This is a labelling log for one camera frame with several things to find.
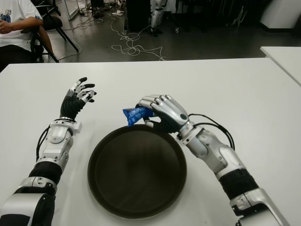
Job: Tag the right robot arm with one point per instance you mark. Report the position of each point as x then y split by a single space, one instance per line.
225 164

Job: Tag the seated person white t-shirt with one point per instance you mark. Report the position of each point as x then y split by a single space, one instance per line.
14 18

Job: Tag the round dark brown tray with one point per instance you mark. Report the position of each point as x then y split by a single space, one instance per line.
137 174

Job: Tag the silver humanoid robot legs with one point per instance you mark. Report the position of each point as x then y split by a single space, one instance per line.
156 16

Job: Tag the neighbouring white table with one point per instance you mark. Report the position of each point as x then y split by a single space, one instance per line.
284 58

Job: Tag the white framed board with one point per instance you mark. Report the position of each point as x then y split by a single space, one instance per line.
71 9

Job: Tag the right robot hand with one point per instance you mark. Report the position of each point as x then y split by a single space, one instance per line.
171 113

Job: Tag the black cabinet on casters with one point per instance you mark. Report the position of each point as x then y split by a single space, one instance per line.
138 14

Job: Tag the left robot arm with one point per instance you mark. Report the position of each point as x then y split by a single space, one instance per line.
51 164

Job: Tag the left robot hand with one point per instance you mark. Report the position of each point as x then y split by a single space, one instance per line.
70 107

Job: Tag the black folding chair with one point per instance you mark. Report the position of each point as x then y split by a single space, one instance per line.
53 22

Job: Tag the white curved cabinet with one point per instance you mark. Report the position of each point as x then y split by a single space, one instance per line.
282 14

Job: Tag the blue Oreo packet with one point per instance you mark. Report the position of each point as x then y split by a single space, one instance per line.
134 115

